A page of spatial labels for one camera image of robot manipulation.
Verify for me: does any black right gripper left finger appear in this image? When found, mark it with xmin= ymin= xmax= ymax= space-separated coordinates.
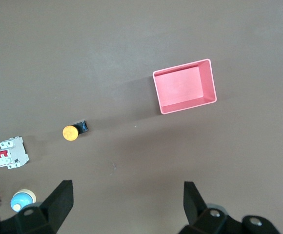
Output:
xmin=16 ymin=180 xmax=74 ymax=234

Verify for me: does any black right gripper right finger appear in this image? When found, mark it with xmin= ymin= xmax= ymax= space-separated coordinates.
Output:
xmin=178 ymin=181 xmax=244 ymax=234

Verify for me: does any yellow push button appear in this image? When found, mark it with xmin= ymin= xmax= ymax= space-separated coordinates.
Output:
xmin=62 ymin=119 xmax=89 ymax=141

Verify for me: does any blue round bell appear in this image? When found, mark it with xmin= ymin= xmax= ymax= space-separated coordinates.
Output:
xmin=10 ymin=189 xmax=37 ymax=213

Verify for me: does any pink plastic box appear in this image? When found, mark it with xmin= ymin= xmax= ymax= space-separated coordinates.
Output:
xmin=152 ymin=58 xmax=217 ymax=116

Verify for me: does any white circuit breaker red switch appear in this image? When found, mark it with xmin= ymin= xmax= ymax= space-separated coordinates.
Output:
xmin=0 ymin=136 xmax=30 ymax=170

